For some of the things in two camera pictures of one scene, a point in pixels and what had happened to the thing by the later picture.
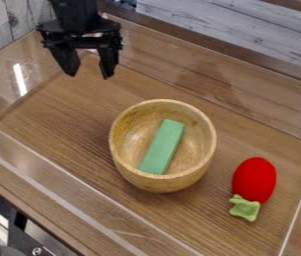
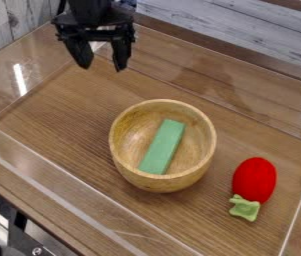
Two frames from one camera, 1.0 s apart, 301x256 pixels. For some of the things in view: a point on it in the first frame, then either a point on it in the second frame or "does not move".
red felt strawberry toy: (255, 181) does not move
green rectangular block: (162, 147) does not move
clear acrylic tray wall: (94, 223) does not move
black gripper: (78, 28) → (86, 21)
